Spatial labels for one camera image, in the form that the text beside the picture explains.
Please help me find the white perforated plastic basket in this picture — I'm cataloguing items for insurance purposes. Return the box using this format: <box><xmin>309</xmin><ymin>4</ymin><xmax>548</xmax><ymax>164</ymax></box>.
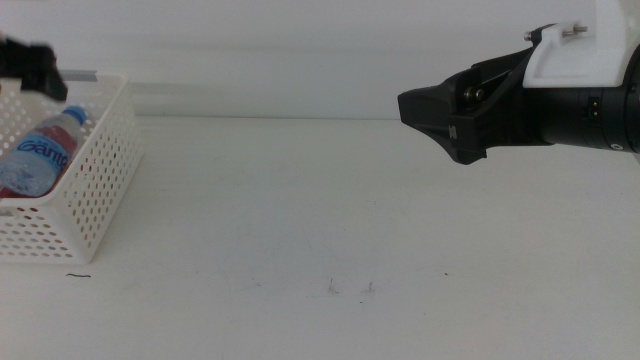
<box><xmin>0</xmin><ymin>70</ymin><xmax>144</xmax><ymax>266</ymax></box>

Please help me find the clear water bottle blue cap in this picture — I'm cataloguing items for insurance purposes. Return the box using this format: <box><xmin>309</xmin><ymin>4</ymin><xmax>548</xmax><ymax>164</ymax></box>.
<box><xmin>0</xmin><ymin>105</ymin><xmax>89</xmax><ymax>199</ymax></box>

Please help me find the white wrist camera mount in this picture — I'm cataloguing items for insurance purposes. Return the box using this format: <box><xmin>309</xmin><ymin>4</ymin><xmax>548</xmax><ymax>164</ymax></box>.
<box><xmin>522</xmin><ymin>0</ymin><xmax>640</xmax><ymax>90</ymax></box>

